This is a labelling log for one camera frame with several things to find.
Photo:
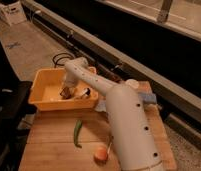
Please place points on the green chili pepper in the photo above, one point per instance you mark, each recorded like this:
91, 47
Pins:
77, 129

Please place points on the blue yellow sponge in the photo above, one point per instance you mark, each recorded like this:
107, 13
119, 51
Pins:
149, 98

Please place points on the blue grey cloth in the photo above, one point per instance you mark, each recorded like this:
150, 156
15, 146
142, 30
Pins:
101, 106

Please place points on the metal fork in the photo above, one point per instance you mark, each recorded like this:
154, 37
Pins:
109, 144

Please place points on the black chair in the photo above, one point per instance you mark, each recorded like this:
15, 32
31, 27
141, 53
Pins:
14, 106

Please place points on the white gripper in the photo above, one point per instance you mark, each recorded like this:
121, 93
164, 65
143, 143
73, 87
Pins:
70, 81

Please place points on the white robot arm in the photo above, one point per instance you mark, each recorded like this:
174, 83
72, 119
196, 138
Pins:
133, 141

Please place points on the peach fruit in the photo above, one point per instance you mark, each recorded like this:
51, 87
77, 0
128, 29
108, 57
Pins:
101, 154

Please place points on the yellow plastic tray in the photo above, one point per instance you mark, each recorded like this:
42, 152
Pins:
46, 88

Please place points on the white cardboard box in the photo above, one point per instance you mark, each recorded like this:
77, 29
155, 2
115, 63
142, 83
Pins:
12, 13

